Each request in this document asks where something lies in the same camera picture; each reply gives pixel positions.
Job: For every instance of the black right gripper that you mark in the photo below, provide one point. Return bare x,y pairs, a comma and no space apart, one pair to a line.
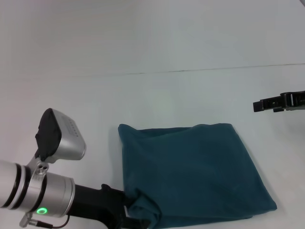
295,100

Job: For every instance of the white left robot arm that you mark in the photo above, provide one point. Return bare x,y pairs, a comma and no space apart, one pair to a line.
31,188

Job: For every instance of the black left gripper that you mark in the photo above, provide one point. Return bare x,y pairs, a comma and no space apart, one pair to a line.
100,205

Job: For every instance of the teal blue shirt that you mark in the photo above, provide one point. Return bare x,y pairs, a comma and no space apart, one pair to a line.
190,171

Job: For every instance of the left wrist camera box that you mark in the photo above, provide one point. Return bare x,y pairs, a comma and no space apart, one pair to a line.
59,136

